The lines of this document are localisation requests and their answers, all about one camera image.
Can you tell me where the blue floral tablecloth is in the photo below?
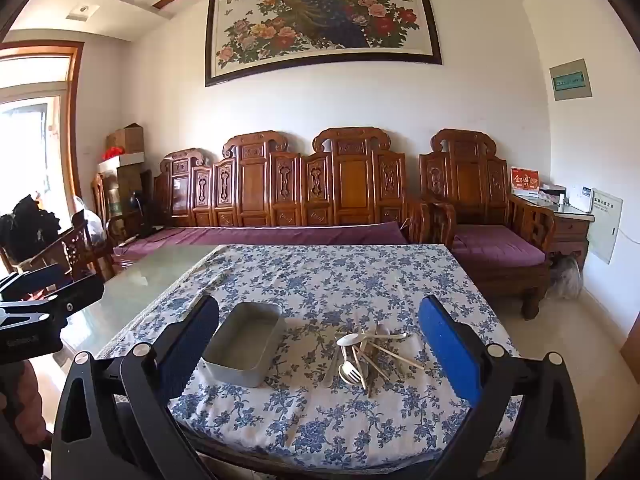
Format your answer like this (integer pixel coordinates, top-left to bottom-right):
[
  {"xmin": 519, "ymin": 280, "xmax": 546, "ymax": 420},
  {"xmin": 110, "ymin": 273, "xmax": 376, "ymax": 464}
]
[{"xmin": 95, "ymin": 244, "xmax": 518, "ymax": 471}]

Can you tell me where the grey green wall box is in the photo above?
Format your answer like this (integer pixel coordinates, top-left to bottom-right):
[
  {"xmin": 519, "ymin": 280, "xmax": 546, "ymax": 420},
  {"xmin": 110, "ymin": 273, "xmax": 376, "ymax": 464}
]
[{"xmin": 549, "ymin": 58, "xmax": 594, "ymax": 102}]

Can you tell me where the tall brown carton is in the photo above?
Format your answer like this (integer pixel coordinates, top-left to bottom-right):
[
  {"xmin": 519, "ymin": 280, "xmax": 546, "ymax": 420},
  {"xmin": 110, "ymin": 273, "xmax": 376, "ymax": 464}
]
[{"xmin": 97, "ymin": 152, "xmax": 146, "ymax": 221}]

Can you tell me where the carved wooden dining chair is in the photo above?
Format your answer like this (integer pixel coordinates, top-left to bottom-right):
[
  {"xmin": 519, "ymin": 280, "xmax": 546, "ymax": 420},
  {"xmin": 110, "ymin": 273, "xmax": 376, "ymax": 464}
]
[{"xmin": 30, "ymin": 210, "xmax": 118, "ymax": 281}]

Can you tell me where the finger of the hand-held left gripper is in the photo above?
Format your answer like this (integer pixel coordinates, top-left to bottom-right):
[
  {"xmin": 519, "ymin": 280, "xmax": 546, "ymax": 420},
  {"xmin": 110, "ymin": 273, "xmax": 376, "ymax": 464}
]
[
  {"xmin": 0, "ymin": 262, "xmax": 72, "ymax": 302},
  {"xmin": 30, "ymin": 274, "xmax": 107, "ymax": 322}
]

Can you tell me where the purple armchair seat cushion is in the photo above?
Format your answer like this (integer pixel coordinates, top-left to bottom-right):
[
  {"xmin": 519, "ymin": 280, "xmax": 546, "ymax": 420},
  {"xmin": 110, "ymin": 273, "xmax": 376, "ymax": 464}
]
[{"xmin": 451, "ymin": 224, "xmax": 547, "ymax": 267}]

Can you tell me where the brown wooden door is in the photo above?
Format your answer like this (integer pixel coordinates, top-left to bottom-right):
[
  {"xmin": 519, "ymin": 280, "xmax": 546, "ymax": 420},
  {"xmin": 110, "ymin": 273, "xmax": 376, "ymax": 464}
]
[{"xmin": 617, "ymin": 305, "xmax": 640, "ymax": 372}]

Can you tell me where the rectangular metal tray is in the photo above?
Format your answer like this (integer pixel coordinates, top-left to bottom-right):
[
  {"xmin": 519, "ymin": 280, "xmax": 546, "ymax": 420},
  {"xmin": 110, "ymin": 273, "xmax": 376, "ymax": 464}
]
[{"xmin": 201, "ymin": 301, "xmax": 285, "ymax": 388}]

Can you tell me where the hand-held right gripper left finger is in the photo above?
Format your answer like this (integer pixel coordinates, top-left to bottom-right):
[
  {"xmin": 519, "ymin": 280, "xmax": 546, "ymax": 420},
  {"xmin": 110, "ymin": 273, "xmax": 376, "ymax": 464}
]
[{"xmin": 50, "ymin": 294, "xmax": 220, "ymax": 480}]

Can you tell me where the red printed card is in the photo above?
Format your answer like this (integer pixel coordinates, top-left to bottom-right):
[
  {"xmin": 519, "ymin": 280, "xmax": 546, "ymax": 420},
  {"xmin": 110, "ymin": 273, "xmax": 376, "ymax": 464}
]
[{"xmin": 510, "ymin": 166, "xmax": 542, "ymax": 196}]

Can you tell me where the brown cardboard box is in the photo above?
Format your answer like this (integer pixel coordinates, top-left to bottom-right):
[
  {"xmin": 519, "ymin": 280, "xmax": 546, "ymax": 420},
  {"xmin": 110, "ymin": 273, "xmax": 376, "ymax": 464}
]
[{"xmin": 105, "ymin": 123, "xmax": 146, "ymax": 156}]

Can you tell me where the white wall cable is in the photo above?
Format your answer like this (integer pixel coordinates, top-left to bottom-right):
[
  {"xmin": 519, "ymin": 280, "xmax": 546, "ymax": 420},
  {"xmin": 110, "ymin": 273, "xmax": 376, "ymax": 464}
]
[{"xmin": 617, "ymin": 227, "xmax": 640, "ymax": 257}]

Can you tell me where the long purple bench cushion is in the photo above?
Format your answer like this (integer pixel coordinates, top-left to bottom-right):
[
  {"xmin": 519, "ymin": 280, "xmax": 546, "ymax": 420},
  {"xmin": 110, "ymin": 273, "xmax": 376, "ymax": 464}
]
[{"xmin": 112, "ymin": 220, "xmax": 408, "ymax": 261}]

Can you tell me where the white wall electrical panel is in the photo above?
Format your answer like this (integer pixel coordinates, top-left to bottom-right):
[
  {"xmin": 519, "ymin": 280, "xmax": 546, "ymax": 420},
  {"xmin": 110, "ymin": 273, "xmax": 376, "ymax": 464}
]
[{"xmin": 586, "ymin": 187, "xmax": 624, "ymax": 265}]

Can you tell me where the wooden side table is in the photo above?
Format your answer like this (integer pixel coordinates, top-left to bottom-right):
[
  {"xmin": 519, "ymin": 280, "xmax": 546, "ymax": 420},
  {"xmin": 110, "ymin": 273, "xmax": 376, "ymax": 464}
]
[{"xmin": 515, "ymin": 194, "xmax": 596, "ymax": 273}]

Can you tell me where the white tabletop device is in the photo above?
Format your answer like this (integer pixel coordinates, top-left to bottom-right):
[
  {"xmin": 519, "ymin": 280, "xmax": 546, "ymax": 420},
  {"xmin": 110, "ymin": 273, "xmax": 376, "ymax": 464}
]
[{"xmin": 570, "ymin": 184, "xmax": 595, "ymax": 211}]

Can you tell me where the brown wooden chopstick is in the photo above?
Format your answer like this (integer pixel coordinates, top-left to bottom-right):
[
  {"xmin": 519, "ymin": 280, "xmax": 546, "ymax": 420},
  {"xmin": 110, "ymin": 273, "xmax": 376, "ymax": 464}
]
[{"xmin": 357, "ymin": 347, "xmax": 392, "ymax": 399}]

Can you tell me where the person's left forearm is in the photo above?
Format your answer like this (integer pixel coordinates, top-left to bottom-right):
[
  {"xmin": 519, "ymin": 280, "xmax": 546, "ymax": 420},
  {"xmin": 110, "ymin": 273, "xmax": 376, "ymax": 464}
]
[{"xmin": 0, "ymin": 359, "xmax": 57, "ymax": 480}]

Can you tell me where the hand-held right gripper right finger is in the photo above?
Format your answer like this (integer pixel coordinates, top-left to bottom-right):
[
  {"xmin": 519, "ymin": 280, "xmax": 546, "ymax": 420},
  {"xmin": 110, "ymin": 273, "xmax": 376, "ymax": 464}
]
[{"xmin": 417, "ymin": 295, "xmax": 587, "ymax": 480}]

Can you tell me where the carved wooden sofa bench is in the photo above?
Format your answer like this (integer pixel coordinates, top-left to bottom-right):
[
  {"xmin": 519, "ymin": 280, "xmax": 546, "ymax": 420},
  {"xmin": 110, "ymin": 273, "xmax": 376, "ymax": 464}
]
[{"xmin": 152, "ymin": 126, "xmax": 431, "ymax": 246}]

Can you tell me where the black clothing pile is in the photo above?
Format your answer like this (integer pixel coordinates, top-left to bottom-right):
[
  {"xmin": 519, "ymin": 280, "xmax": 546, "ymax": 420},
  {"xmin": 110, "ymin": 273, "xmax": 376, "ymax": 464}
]
[{"xmin": 0, "ymin": 195, "xmax": 61, "ymax": 263}]

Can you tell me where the carved wooden armchair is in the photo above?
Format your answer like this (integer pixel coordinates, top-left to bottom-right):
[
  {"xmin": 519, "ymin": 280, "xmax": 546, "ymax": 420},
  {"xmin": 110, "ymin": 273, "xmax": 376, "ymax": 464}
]
[{"xmin": 419, "ymin": 129, "xmax": 557, "ymax": 320}]

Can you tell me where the grey fluffy mop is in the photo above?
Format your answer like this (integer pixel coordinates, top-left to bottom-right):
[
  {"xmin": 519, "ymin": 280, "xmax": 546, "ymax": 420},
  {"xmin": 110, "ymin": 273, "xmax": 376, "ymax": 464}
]
[{"xmin": 550, "ymin": 255, "xmax": 583, "ymax": 301}]

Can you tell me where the framed peacock flower painting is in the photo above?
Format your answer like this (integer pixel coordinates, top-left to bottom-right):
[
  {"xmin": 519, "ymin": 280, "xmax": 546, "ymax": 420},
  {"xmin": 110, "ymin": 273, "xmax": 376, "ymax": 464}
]
[{"xmin": 204, "ymin": 0, "xmax": 443, "ymax": 87}]

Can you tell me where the white plastic bag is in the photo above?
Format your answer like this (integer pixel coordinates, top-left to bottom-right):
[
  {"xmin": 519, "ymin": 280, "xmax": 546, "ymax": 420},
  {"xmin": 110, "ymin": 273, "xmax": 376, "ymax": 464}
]
[{"xmin": 72, "ymin": 195, "xmax": 108, "ymax": 241}]

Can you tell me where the wooden framed balcony door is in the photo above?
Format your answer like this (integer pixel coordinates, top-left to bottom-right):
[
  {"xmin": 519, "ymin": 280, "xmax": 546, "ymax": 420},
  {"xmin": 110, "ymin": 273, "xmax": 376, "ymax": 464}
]
[{"xmin": 0, "ymin": 40, "xmax": 86, "ymax": 201}]

